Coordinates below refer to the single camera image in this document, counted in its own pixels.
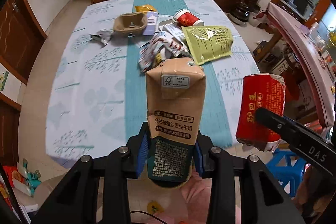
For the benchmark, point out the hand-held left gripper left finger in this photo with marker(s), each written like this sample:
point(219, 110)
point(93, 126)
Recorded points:
point(141, 155)

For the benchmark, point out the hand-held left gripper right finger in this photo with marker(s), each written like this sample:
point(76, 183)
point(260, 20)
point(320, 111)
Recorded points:
point(198, 161)

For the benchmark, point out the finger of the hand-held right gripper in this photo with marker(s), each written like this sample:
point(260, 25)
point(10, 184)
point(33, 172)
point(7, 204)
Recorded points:
point(275, 123)

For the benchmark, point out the red packet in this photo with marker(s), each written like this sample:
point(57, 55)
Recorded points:
point(257, 98)

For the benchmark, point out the beige milk carton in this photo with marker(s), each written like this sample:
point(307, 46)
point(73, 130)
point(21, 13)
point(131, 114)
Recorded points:
point(173, 108)

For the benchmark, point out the white chocolate wrapper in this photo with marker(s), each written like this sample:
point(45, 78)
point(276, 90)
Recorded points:
point(155, 48)

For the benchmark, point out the silver wrapper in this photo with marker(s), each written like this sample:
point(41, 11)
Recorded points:
point(103, 36)

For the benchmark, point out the person's pink clothing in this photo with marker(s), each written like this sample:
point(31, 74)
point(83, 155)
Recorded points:
point(194, 195)

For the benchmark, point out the blue plastic stool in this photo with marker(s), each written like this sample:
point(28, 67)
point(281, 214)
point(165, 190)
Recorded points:
point(284, 171)

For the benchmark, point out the pink covered counter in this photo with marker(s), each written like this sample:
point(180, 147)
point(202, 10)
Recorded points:
point(302, 50)

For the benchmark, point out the light blue printed tablecloth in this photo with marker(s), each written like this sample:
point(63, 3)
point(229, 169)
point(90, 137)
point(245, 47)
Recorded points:
point(92, 82)

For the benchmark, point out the green foil pouch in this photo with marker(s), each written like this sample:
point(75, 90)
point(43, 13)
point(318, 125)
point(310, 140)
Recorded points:
point(210, 43)

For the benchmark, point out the teal and white toy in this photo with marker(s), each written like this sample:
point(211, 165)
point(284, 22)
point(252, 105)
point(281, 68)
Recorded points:
point(30, 179)

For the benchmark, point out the black cooking pot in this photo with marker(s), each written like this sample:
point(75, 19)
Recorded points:
point(239, 14)

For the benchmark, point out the white blue printed packet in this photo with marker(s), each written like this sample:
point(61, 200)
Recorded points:
point(174, 32)

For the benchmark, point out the lavender carton box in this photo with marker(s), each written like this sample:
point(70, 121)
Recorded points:
point(150, 24)

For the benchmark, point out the brown pulp paper tray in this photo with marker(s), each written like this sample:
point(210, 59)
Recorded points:
point(128, 23)

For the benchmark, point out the silver cardboard box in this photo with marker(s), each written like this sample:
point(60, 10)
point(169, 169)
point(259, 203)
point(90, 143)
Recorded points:
point(165, 23)

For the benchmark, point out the red and white paper cup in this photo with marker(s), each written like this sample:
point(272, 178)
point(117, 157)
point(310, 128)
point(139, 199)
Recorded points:
point(187, 18)

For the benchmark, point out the yellow snack packet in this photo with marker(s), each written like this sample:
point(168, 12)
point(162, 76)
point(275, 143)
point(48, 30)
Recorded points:
point(144, 8)

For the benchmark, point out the brown wooden door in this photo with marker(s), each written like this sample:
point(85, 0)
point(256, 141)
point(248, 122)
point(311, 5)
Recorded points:
point(18, 37)

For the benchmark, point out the sunflower wall poster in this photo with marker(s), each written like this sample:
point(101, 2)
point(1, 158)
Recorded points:
point(4, 81)

